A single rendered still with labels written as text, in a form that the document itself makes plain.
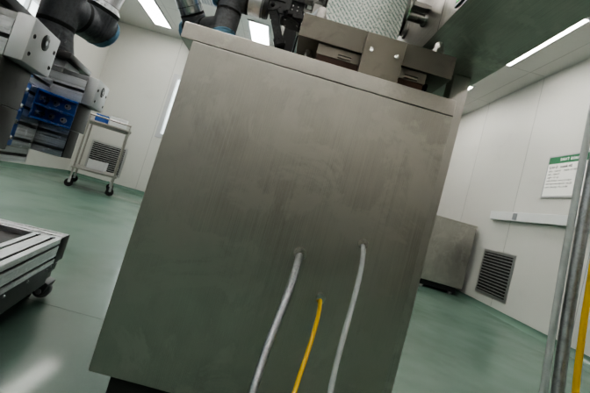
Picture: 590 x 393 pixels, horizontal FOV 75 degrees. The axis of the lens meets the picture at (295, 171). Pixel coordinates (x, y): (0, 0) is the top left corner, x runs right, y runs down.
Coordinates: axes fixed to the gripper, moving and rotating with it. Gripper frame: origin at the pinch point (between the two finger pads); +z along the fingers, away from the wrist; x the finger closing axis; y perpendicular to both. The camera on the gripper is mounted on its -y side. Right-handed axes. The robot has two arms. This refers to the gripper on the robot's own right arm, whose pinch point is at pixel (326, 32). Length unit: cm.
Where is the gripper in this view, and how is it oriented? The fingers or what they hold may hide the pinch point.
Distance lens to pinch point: 124.5
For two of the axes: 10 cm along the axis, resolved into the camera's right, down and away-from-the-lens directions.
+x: -0.4, 0.7, 10.0
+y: 2.7, -9.6, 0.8
